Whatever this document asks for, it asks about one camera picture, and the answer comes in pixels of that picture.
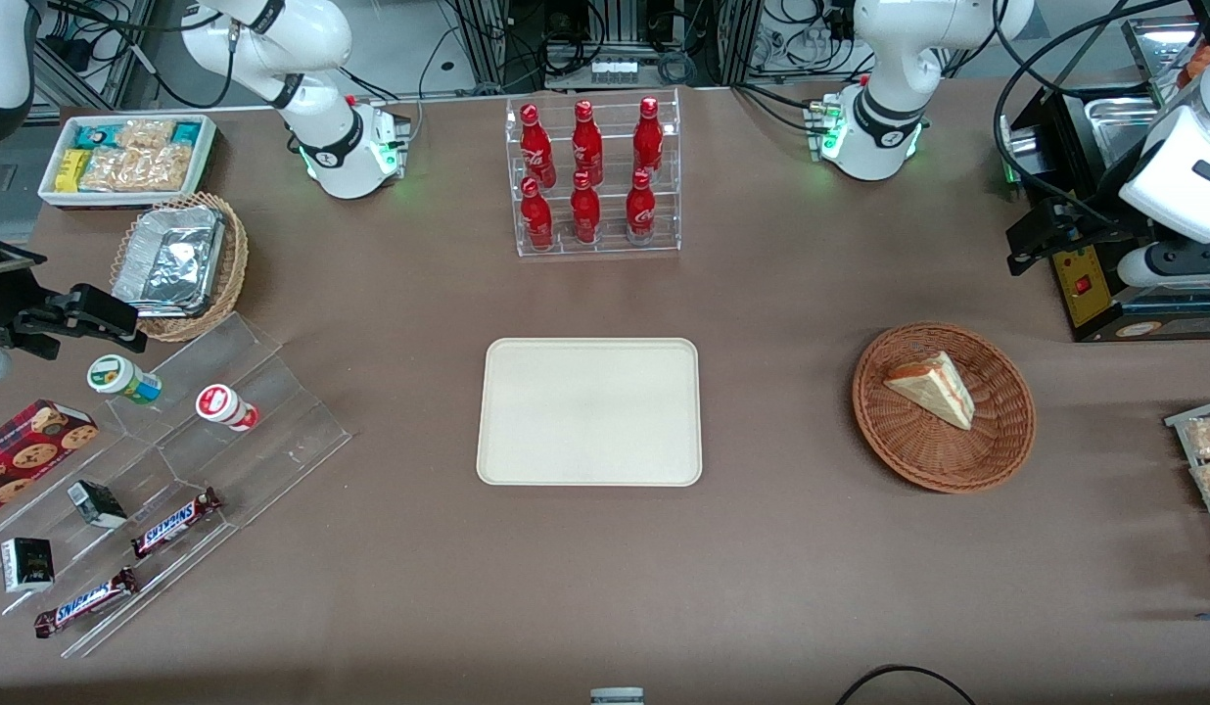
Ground steel food container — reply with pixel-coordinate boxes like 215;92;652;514
1122;15;1208;87

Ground black looped cable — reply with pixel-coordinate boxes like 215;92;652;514
836;664;978;705

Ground red lid yogurt cup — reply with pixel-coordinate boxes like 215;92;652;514
195;384;261;433

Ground aluminium foil container stack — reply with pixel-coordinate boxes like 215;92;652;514
111;206;226;317

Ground beige rectangular serving tray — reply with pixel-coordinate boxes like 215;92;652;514
476;338;704;488

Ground red plaid cookie box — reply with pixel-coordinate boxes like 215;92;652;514
0;399;100;523

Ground clear acrylic bottle rack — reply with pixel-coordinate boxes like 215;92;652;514
505;88;682;259

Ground small black carton box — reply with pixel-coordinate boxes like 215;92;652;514
0;537;56;594
67;480;128;530

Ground white rectangular snack bin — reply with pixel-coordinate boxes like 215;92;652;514
37;115;217;210

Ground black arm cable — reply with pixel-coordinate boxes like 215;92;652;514
992;0;1193;231

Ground green lid yogurt cup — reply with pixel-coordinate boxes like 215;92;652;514
86;354;163;406

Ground steel pan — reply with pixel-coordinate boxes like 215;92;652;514
1085;93;1193;165

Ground light tan wicker basket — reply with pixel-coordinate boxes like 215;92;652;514
111;192;249;344

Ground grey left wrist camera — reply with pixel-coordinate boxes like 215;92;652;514
1117;240;1210;290

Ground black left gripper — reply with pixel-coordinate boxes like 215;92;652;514
1006;191;1156;275

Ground brown round wicker basket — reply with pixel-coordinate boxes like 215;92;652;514
852;323;1038;494

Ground black countertop machine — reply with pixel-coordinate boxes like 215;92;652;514
1001;83;1210;344

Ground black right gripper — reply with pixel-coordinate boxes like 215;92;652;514
0;231;148;359

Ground triangular sandwich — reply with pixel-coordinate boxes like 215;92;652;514
882;351;976;432

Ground clear rice cracker packet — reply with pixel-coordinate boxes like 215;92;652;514
116;119;175;150
79;147;193;192

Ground aluminium profile frame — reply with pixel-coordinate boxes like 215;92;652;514
448;0;763;91

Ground brown Snickers bar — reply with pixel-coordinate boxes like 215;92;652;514
33;566;139;639
130;487;222;559

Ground clear acrylic step shelf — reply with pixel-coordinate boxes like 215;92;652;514
0;311;353;659

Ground red cola bottle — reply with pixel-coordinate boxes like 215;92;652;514
571;100;604;187
520;176;555;251
519;104;557;189
632;96;665;182
570;171;602;246
626;168;658;244

